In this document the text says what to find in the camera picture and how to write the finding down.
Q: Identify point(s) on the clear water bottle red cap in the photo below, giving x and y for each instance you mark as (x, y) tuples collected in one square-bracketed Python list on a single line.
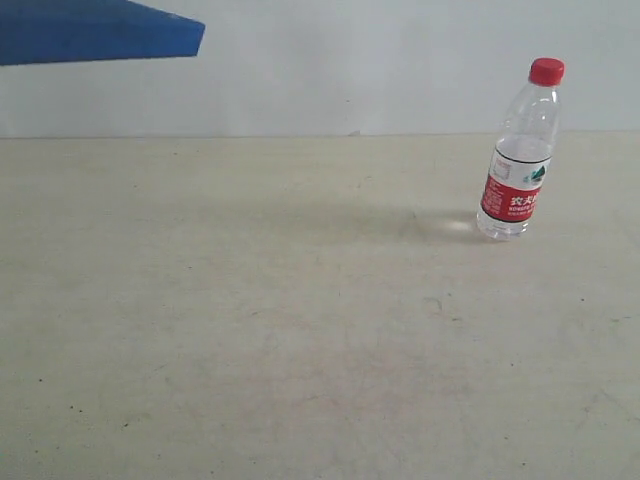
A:
[(522, 153)]

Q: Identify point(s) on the blue notebook binder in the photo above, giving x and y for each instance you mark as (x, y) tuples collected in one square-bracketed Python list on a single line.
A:
[(47, 32)]

